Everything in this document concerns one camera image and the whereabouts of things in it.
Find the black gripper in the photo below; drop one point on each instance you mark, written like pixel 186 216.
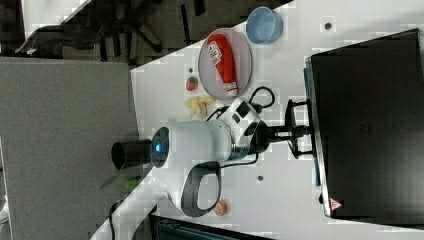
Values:
pixel 265 135

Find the black toaster oven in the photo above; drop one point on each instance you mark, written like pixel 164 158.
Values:
pixel 366 110

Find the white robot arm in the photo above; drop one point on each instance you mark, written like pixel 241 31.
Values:
pixel 185 152

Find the yellow toy banana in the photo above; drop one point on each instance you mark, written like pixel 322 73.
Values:
pixel 198 106

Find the grey round plate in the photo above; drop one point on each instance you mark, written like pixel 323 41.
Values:
pixel 208 73

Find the toy orange slice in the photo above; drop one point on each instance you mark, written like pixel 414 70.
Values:
pixel 221 208

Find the blue bowl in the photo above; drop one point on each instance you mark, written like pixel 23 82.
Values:
pixel 264 26

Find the large toy strawberry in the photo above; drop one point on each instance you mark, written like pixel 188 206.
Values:
pixel 191 84

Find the red plush ketchup bottle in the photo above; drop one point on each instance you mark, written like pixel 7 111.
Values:
pixel 221 55

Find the black cylinder at table edge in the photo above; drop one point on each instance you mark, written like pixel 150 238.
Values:
pixel 130 154

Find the dark office chair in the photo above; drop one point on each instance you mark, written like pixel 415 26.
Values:
pixel 103 19

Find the grey partition panel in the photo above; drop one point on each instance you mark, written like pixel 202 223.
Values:
pixel 59 121

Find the white camera mount housing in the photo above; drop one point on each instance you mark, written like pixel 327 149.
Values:
pixel 242 120

